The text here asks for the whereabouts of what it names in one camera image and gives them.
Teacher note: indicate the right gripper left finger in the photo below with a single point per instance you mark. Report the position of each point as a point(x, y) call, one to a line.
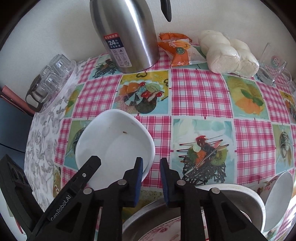
point(82, 213)

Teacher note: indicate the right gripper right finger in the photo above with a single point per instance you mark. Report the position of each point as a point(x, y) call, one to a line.
point(205, 214)

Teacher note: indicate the white round bowl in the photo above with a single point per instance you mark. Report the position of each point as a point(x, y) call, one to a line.
point(276, 196)

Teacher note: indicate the white square ceramic bowl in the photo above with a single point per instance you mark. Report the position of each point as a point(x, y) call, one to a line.
point(118, 139)

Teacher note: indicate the red rimmed patterned bowl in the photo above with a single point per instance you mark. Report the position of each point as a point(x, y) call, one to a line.
point(245, 199)

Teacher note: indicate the grey metal round tray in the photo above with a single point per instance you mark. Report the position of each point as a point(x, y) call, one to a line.
point(147, 218)

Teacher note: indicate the floral pink rimmed plate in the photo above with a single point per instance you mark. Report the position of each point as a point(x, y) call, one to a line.
point(169, 230)

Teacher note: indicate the checkered fruit pattern tablecloth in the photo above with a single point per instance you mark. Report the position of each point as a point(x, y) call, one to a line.
point(212, 128)

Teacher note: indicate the white round tray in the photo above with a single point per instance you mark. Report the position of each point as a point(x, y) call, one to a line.
point(61, 91)

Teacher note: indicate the clear drinking glass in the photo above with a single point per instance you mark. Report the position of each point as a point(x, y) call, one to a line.
point(61, 65)
point(50, 81)

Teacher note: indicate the clear glass mug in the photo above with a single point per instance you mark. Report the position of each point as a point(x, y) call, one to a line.
point(273, 67)

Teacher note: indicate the bag of white buns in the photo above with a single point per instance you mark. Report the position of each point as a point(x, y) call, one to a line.
point(225, 55)

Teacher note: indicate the orange snack packet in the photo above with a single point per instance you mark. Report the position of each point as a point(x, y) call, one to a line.
point(180, 49)

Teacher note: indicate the stainless steel thermos jug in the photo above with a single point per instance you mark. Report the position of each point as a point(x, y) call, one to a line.
point(126, 29)

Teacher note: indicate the glass teapot brown handle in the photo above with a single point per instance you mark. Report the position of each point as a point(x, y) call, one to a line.
point(37, 93)

